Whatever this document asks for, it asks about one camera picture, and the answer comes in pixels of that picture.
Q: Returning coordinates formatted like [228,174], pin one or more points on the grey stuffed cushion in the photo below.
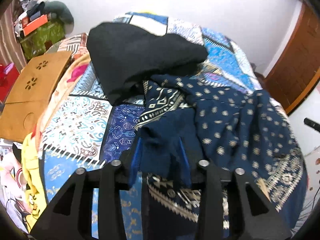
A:
[57,10]

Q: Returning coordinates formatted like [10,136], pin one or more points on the green storage box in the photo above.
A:
[40,40]

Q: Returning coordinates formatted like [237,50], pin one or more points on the black folded garment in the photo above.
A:
[125,55]

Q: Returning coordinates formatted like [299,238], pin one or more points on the orange flat box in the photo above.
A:
[30,27]

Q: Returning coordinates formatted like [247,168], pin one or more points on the navy patterned hooded garment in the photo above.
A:
[225,134]

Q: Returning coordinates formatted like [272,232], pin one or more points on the striped maroon curtain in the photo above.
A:
[11,50]

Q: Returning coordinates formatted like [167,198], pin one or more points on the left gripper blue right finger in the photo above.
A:
[182,159]

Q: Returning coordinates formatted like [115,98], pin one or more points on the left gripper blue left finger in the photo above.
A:
[136,153]

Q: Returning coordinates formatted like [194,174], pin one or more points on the blue patchwork bed quilt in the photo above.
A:
[87,131]

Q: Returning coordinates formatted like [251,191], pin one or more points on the brown wooden folding table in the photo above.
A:
[31,93]

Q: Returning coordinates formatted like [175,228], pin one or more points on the yellow cartoon blanket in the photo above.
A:
[35,196]

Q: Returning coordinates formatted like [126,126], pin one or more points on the brown wooden door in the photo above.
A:
[296,72]

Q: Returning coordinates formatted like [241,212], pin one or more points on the orange fleece blanket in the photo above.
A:
[80,59]

